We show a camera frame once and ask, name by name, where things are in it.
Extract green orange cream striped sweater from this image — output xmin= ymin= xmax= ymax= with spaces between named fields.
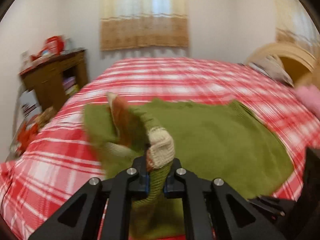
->
xmin=83 ymin=93 xmax=293 ymax=239

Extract red plaid bed sheet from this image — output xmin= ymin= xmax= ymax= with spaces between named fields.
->
xmin=1 ymin=58 xmax=319 ymax=239

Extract red plastic bag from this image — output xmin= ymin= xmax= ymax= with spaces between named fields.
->
xmin=17 ymin=122 xmax=39 ymax=155

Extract brown patterned bag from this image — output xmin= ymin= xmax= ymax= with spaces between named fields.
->
xmin=35 ymin=106 xmax=56 ymax=128

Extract pink folded quilt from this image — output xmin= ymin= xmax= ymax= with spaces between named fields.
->
xmin=295 ymin=85 xmax=320 ymax=119

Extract white printed cardboard box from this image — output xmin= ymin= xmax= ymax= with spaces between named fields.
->
xmin=20 ymin=90 xmax=42 ymax=121

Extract stacked books in desk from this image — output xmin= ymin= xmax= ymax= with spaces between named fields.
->
xmin=63 ymin=76 xmax=79 ymax=97

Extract dark brown wooden desk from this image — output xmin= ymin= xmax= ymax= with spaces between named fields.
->
xmin=19 ymin=48 xmax=88 ymax=111

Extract cream wooden headboard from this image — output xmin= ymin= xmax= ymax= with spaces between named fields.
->
xmin=244 ymin=42 xmax=319 ymax=86

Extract grey striped pillow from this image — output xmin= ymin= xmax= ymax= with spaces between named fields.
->
xmin=248 ymin=55 xmax=293 ymax=87

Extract white greeting card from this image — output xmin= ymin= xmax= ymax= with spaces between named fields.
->
xmin=21 ymin=51 xmax=31 ymax=71

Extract red gift box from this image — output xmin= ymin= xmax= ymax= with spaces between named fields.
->
xmin=44 ymin=36 xmax=65 ymax=55

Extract beige patterned side curtain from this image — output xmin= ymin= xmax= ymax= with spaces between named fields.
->
xmin=274 ymin=0 xmax=319 ymax=57

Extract beige patterned window curtain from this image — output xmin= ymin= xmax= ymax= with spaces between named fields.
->
xmin=100 ymin=0 xmax=189 ymax=51

